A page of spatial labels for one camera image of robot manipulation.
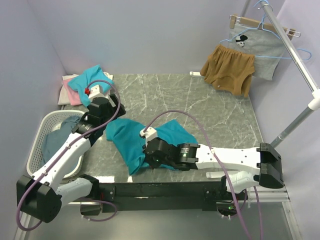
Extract teal t shirt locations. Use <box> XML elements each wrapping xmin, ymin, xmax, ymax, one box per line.
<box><xmin>105</xmin><ymin>118</ymin><xmax>197</xmax><ymax>175</ymax></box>

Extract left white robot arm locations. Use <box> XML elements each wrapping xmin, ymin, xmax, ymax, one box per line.
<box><xmin>16</xmin><ymin>93</ymin><xmax>126</xmax><ymax>223</ymax></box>

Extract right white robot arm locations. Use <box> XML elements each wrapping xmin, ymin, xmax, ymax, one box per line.
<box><xmin>142</xmin><ymin>137</ymin><xmax>284</xmax><ymax>200</ymax></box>

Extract folded pink t shirt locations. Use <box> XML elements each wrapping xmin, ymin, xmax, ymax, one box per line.
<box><xmin>62</xmin><ymin>77</ymin><xmax>82</xmax><ymax>106</ymax></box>

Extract folded cyan t shirt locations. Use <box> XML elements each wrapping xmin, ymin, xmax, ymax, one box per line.
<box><xmin>68</xmin><ymin>64</ymin><xmax>114</xmax><ymax>107</ymax></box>

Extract folded white t shirt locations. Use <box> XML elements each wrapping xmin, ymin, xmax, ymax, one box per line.
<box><xmin>58</xmin><ymin>71</ymin><xmax>113</xmax><ymax>105</ymax></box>

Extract white laundry basket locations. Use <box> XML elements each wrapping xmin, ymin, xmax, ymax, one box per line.
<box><xmin>26</xmin><ymin>109</ymin><xmax>84</xmax><ymax>176</ymax></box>

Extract grey-blue t shirt in basket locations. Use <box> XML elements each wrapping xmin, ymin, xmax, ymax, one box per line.
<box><xmin>41</xmin><ymin>115</ymin><xmax>81</xmax><ymax>166</ymax></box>

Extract brown shorts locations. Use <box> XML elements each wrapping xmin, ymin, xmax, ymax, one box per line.
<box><xmin>200</xmin><ymin>44</ymin><xmax>255</xmax><ymax>98</ymax></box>

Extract grey panda cloth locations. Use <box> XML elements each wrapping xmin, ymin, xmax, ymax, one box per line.
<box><xmin>228</xmin><ymin>24</ymin><xmax>286</xmax><ymax>81</ymax></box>

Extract wooden clip hanger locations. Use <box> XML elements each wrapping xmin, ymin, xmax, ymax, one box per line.
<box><xmin>229</xmin><ymin>14</ymin><xmax>301</xmax><ymax>40</ymax></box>

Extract metal clothes rack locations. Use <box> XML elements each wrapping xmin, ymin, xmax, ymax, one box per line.
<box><xmin>189</xmin><ymin>0</ymin><xmax>320</xmax><ymax>179</ymax></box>

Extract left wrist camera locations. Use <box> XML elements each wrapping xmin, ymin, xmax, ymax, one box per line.
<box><xmin>84</xmin><ymin>84</ymin><xmax>110</xmax><ymax>102</ymax></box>

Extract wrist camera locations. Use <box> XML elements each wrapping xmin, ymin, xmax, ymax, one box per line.
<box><xmin>84</xmin><ymin>84</ymin><xmax>110</xmax><ymax>102</ymax></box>
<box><xmin>139</xmin><ymin>127</ymin><xmax>158</xmax><ymax>146</ymax></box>

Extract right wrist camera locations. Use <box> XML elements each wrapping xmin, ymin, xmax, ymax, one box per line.
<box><xmin>139</xmin><ymin>127</ymin><xmax>158</xmax><ymax>146</ymax></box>

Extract aluminium rail frame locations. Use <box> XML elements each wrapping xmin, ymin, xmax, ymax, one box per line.
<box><xmin>13</xmin><ymin>181</ymin><xmax>301</xmax><ymax>240</ymax></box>

